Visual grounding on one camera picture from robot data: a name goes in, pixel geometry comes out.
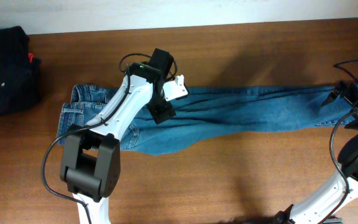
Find blue denim jeans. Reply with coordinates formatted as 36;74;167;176
57;85;351;156

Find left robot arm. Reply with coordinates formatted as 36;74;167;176
60;49;183;223

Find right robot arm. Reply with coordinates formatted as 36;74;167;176
272;81;358;224

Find black folded garment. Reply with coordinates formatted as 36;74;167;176
0;26;41;116

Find left black cable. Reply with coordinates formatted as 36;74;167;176
41;53;178;224

